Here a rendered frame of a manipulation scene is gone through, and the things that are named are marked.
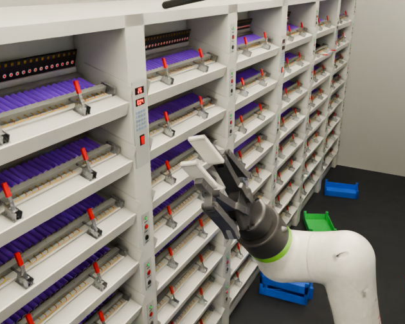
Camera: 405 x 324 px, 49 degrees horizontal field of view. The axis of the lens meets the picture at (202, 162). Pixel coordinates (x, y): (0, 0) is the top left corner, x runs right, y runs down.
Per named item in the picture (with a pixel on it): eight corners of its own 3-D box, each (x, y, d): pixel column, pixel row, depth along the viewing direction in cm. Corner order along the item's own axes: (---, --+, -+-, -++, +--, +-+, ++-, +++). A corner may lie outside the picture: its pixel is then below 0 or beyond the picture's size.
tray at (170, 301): (220, 261, 231) (229, 241, 224) (155, 337, 181) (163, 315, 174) (188, 241, 237) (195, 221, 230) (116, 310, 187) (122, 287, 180)
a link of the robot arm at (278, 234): (296, 215, 87) (290, 259, 82) (242, 216, 93) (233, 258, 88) (285, 199, 83) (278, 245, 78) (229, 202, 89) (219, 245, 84)
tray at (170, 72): (224, 76, 195) (233, 45, 189) (144, 108, 146) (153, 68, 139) (185, 58, 201) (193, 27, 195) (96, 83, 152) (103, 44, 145)
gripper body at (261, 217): (232, 243, 83) (209, 220, 77) (240, 204, 88) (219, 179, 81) (269, 243, 79) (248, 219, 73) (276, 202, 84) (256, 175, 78)
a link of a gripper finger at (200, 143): (224, 163, 73) (225, 159, 73) (203, 137, 68) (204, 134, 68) (207, 165, 74) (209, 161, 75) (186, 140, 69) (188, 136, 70)
